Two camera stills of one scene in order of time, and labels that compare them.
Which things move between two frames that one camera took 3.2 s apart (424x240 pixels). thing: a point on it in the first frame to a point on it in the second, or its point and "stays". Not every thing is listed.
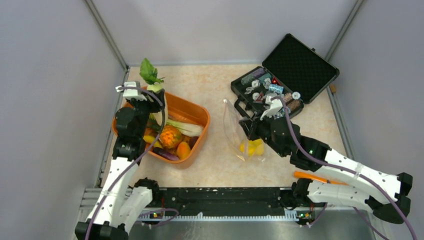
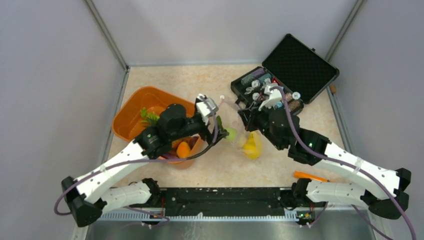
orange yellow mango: (183, 150) stays
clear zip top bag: (245, 149) stays
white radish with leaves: (150, 75) to (230, 133)
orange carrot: (311, 177) stays
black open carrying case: (294, 74) stays
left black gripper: (155, 105) to (212, 138)
